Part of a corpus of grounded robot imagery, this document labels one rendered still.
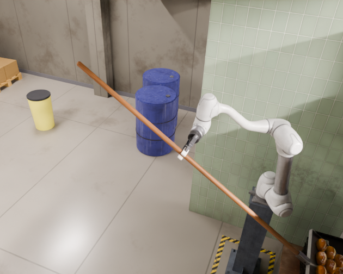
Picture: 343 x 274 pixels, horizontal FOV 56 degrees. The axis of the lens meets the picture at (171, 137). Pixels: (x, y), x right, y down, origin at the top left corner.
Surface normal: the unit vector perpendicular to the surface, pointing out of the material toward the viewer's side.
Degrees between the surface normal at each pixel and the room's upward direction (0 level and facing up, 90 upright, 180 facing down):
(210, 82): 90
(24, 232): 0
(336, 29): 90
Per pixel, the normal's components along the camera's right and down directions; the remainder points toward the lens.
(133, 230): 0.04, -0.82
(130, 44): -0.36, 0.52
